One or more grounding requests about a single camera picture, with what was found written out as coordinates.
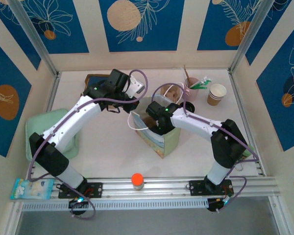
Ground brown pulp cup carrier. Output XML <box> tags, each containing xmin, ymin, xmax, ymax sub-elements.
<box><xmin>142</xmin><ymin>115</ymin><xmax>158</xmax><ymax>129</ymax></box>

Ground white green paper carrier bag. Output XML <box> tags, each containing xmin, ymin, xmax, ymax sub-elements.
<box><xmin>127</xmin><ymin>84</ymin><xmax>187</xmax><ymax>160</ymax></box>

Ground stack of paper cups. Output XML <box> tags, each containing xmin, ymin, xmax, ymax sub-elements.
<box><xmin>207</xmin><ymin>83</ymin><xmax>227</xmax><ymax>106</ymax></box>

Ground cardboard napkin tray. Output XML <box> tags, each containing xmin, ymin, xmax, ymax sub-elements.
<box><xmin>84</xmin><ymin>73</ymin><xmax>108</xmax><ymax>86</ymax></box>

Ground pink holder cup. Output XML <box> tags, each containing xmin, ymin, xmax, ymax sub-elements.
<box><xmin>182</xmin><ymin>77</ymin><xmax>200</xmax><ymax>101</ymax></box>

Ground orange capped bottle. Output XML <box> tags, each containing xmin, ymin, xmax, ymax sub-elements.
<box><xmin>131</xmin><ymin>172</ymin><xmax>145</xmax><ymax>190</ymax></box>

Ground mint green zipped case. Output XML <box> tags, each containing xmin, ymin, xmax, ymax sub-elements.
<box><xmin>25</xmin><ymin>108</ymin><xmax>80</xmax><ymax>162</ymax></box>

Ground green packet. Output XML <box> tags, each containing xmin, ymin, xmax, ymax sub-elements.
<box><xmin>242</xmin><ymin>144</ymin><xmax>254</xmax><ymax>157</ymax></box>

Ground black controller board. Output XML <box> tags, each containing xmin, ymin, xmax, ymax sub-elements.
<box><xmin>207</xmin><ymin>197</ymin><xmax>233</xmax><ymax>213</ymax></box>
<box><xmin>68</xmin><ymin>198</ymin><xmax>90</xmax><ymax>216</ymax></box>

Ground blue wet wipes packet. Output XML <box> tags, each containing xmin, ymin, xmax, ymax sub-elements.
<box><xmin>10</xmin><ymin>178</ymin><xmax>55</xmax><ymax>200</ymax></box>

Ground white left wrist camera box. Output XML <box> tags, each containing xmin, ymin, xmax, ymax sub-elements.
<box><xmin>125</xmin><ymin>76</ymin><xmax>146</xmax><ymax>99</ymax></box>

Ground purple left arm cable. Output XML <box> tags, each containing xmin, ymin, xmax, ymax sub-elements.
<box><xmin>28</xmin><ymin>70</ymin><xmax>149</xmax><ymax>220</ymax></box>

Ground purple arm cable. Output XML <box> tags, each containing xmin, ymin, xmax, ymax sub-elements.
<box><xmin>152</xmin><ymin>83</ymin><xmax>259</xmax><ymax>209</ymax></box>
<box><xmin>28</xmin><ymin>70</ymin><xmax>149</xmax><ymax>220</ymax></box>

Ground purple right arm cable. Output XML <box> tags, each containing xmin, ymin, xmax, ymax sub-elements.
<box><xmin>152</xmin><ymin>83</ymin><xmax>259</xmax><ymax>209</ymax></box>

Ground aluminium side rail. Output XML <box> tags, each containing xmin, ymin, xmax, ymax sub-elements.
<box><xmin>228</xmin><ymin>70</ymin><xmax>265</xmax><ymax>177</ymax></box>
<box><xmin>45</xmin><ymin>72</ymin><xmax>62</xmax><ymax>114</ymax></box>

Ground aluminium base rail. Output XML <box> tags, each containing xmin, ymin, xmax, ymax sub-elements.
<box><xmin>24</xmin><ymin>175</ymin><xmax>281</xmax><ymax>199</ymax></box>

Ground aluminium frame post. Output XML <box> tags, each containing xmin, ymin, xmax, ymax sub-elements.
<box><xmin>7</xmin><ymin>0</ymin><xmax>61</xmax><ymax>77</ymax></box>
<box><xmin>228</xmin><ymin>0</ymin><xmax>277</xmax><ymax>74</ymax></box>

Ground white slotted cable duct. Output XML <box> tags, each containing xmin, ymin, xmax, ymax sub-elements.
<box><xmin>21</xmin><ymin>197</ymin><xmax>209</xmax><ymax>212</ymax></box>

